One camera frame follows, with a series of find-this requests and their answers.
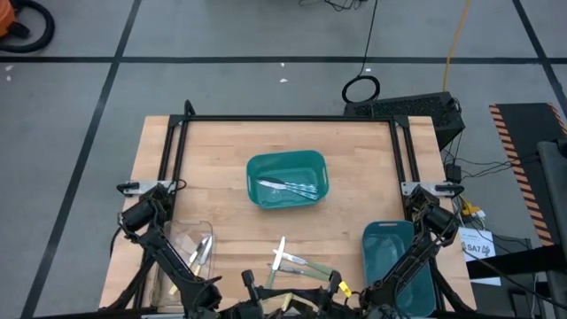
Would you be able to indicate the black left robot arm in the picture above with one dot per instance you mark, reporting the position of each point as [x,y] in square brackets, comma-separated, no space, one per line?
[164,252]

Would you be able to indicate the dark teal plastic bin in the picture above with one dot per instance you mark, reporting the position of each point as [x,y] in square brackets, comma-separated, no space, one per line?
[381,248]

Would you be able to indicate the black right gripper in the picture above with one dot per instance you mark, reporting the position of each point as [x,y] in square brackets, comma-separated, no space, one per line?
[334,305]

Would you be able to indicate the yellow tape tag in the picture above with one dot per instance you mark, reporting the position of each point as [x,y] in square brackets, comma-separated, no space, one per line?
[345,289]

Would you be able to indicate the black power adapter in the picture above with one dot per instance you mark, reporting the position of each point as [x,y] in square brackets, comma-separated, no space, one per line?
[452,173]

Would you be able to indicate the light teal plastic bin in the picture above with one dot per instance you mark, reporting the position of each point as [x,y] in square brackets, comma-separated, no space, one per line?
[266,168]

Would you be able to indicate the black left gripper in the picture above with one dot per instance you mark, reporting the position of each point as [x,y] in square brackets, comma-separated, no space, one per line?
[254,305]

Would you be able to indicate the white paper label sheet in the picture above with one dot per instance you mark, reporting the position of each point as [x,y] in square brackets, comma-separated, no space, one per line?
[478,252]

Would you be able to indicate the black computer case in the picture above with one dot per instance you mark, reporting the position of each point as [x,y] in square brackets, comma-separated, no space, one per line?
[412,108]

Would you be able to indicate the black metal table frame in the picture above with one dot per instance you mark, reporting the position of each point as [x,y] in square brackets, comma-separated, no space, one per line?
[288,118]

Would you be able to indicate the black metal beam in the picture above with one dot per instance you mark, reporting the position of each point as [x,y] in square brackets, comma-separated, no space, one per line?
[514,266]

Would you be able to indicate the clear plastic container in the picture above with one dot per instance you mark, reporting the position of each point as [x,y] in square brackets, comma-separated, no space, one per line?
[177,230]

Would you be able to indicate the black hazard striped ramp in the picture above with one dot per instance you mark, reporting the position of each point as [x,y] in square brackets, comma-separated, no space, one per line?
[527,128]

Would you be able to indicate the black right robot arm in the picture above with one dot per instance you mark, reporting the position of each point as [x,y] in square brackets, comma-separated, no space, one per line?
[416,254]

